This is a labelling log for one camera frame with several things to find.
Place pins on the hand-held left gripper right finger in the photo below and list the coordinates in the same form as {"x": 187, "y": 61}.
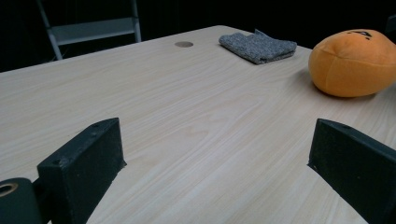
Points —
{"x": 355, "y": 165}

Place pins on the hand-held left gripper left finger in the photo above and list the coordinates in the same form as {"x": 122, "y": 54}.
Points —
{"x": 84, "y": 161}

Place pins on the orange plush ball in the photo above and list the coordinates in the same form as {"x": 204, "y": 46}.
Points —
{"x": 351, "y": 65}

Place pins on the grey cloth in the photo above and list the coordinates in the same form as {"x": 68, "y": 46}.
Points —
{"x": 258, "y": 46}

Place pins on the white metal stand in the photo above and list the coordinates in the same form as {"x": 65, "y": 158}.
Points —
{"x": 93, "y": 31}

